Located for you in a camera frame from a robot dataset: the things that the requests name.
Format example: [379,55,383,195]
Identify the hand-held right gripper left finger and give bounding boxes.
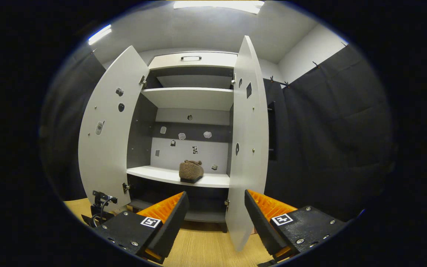
[93,191,190,264]

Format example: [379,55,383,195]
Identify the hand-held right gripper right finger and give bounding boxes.
[244,189,347,266]

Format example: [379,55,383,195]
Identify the white cabinet door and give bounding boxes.
[225,35,269,252]
[78,45,150,212]

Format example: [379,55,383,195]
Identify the brown fuzzy shoe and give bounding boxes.
[179,160,205,184]

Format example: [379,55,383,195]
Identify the white shoe cabinet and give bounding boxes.
[126,51,238,232]

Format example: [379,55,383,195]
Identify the ceiling light panel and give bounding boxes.
[87,24,112,46]
[173,0,265,14]

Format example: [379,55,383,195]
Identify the black door handle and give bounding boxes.
[267,101,278,161]

